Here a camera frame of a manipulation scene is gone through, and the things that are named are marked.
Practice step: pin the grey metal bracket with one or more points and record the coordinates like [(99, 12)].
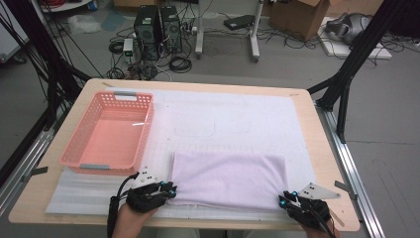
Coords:
[(343, 186), (38, 171)]

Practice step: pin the flat cardboard box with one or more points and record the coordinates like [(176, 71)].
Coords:
[(132, 3)]

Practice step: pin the slim black computer tower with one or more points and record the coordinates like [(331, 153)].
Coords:
[(171, 29)]

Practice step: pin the black metal frame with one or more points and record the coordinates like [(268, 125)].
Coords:
[(363, 49), (43, 43)]

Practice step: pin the white cabinet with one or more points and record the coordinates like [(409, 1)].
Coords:
[(10, 39)]

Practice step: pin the small white device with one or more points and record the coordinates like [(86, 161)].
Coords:
[(128, 46)]

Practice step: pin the lilac printed towel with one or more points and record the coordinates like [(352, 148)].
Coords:
[(228, 180)]

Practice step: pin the person's left hand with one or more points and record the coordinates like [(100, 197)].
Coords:
[(127, 224)]

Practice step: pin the black flat device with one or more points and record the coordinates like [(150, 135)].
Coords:
[(239, 22)]

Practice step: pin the teal floor sheet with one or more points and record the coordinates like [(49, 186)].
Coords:
[(114, 20)]

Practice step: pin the open cardboard box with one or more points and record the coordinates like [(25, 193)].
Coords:
[(297, 20)]

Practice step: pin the pink plastic basket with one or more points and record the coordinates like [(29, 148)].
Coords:
[(109, 142)]

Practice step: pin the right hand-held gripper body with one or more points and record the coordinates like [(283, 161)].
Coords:
[(310, 213)]

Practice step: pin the person's right hand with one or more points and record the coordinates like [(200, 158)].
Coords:
[(320, 233)]

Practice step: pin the white metal stand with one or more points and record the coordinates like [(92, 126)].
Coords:
[(199, 33)]

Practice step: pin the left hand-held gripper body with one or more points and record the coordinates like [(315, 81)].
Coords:
[(145, 200)]

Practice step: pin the clear plastic bag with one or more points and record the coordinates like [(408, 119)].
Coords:
[(82, 24)]

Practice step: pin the white floor board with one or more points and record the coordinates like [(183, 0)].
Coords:
[(343, 49)]

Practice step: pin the person's grey trousers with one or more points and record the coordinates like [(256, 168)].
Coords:
[(171, 234)]

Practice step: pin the aluminium rail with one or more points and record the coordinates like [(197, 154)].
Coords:
[(350, 165), (33, 150)]

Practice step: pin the white grid mat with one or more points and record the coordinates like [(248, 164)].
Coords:
[(231, 115)]

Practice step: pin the tan tape strip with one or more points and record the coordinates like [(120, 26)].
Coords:
[(338, 219)]

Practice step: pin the grey rounded device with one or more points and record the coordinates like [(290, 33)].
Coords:
[(353, 26)]

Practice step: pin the large black computer tower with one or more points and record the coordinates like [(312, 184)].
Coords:
[(147, 33)]

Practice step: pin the white round table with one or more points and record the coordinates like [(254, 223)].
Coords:
[(66, 7)]

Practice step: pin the white foam sheet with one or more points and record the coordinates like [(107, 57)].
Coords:
[(82, 195)]

